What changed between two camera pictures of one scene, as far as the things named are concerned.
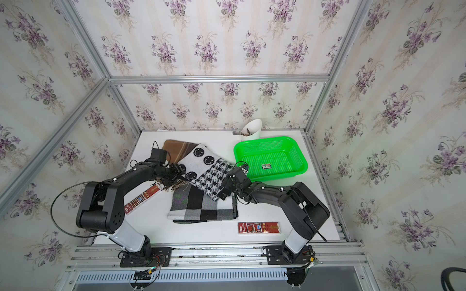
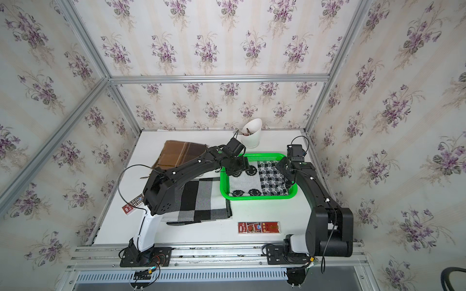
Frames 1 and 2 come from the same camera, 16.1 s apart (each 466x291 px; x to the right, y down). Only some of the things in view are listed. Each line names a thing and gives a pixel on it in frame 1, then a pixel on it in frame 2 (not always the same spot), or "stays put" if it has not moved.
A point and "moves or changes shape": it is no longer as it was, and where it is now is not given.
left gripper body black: (174, 171) → (237, 166)
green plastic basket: (270, 157) moves or changes shape
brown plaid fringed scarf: (178, 150) stays put
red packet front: (258, 227) stays put
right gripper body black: (229, 185) → (282, 165)
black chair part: (445, 277) stays put
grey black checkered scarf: (189, 204) stays put
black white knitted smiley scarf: (205, 170) → (263, 179)
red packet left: (128, 207) stays put
